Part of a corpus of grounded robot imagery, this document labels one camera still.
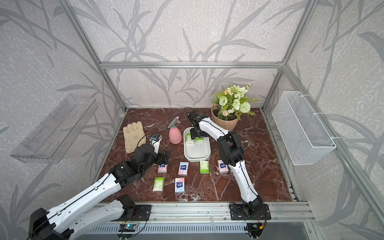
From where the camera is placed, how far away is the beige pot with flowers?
0.84m

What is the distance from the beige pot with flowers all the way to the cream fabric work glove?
54 centimetres

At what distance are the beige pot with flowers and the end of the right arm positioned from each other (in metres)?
0.15
